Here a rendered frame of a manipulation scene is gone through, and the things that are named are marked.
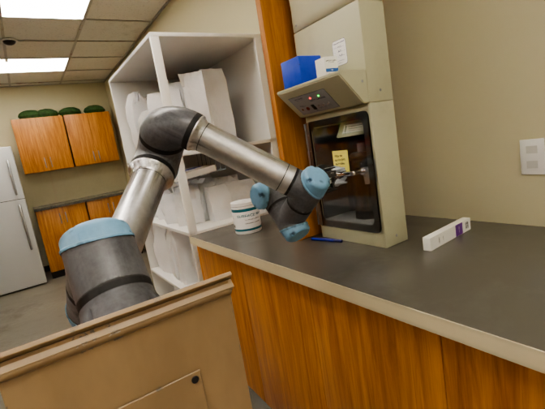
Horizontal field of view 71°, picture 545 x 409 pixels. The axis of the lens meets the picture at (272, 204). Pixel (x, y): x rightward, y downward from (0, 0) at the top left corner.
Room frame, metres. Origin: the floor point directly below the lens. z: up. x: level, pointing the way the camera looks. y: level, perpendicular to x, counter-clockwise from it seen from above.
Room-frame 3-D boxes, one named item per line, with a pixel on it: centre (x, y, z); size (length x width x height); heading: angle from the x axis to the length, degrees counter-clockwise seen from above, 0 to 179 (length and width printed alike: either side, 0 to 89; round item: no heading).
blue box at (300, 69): (1.36, -0.17, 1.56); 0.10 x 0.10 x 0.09; 32
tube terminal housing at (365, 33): (1.40, -0.37, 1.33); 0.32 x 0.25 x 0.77; 32
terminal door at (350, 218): (1.33, -0.25, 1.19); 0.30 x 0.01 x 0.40; 32
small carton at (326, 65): (1.25, -0.24, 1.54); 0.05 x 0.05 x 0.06; 26
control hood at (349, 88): (1.30, -0.21, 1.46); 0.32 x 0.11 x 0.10; 32
